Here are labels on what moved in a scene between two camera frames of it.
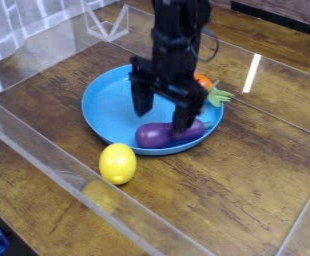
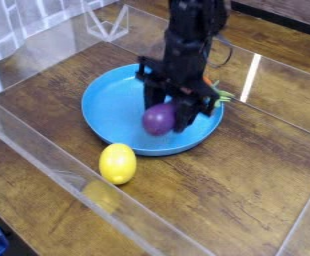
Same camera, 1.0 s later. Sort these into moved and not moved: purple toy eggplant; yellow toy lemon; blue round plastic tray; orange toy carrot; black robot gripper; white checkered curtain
Moved: purple toy eggplant; black robot gripper
Not moved: blue round plastic tray; yellow toy lemon; orange toy carrot; white checkered curtain
